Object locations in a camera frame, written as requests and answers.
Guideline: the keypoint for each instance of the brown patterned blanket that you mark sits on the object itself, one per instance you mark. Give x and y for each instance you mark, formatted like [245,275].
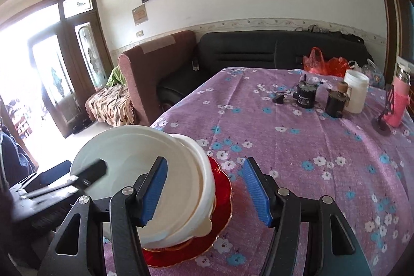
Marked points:
[110,104]

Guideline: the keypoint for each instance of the red plastic bag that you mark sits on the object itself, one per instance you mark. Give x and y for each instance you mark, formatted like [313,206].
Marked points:
[323,65]

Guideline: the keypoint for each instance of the purple floral tablecloth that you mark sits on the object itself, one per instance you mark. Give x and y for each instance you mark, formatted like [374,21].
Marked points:
[291,150]

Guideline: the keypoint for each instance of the red glass plate gold rim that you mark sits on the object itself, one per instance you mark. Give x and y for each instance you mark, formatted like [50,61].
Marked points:
[223,188]

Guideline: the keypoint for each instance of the small black plug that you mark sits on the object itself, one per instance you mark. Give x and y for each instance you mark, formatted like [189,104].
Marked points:
[278,99]

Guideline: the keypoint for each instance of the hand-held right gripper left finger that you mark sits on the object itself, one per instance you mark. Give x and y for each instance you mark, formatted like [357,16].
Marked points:
[155,192]

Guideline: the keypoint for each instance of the black motor with gear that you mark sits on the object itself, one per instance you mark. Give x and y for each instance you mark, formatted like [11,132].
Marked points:
[305,98]
[334,106]

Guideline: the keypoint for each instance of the small framed plaque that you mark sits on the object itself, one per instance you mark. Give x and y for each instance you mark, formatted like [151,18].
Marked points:
[140,14]

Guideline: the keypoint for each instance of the dark blue clothing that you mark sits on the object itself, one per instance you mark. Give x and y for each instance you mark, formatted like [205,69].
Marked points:
[13,156]

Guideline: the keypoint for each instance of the clear plastic bag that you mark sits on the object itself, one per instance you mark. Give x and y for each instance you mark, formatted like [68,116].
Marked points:
[373,74]

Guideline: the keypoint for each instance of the black metal stand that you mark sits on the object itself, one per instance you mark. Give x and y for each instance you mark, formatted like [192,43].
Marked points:
[380,125]

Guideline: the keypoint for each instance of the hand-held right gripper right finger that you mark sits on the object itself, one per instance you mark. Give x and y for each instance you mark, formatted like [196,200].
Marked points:
[257,192]

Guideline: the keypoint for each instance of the brown armchair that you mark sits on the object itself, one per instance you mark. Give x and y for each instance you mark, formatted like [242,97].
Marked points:
[139,85]

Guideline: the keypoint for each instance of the large white bowl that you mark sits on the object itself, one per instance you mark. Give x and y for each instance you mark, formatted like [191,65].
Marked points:
[123,150]

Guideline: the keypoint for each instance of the brown cylindrical roll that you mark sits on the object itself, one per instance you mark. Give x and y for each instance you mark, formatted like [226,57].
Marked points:
[342,87]

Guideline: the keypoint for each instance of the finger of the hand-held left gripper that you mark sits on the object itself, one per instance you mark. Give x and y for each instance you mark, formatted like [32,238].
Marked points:
[55,170]
[92,171]

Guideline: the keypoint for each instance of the wooden door frame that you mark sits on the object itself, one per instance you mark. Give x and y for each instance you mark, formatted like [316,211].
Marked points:
[393,4]

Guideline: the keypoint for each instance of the black sofa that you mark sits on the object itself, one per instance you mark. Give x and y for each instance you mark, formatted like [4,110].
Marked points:
[242,53]

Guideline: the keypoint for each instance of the wooden glass door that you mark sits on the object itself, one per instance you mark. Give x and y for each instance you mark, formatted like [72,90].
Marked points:
[100,30]

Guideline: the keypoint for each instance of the pink bottle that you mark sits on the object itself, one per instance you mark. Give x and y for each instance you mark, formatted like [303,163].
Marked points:
[399,101]

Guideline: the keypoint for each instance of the green cloth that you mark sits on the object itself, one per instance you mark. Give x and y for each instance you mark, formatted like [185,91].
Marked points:
[114,77]

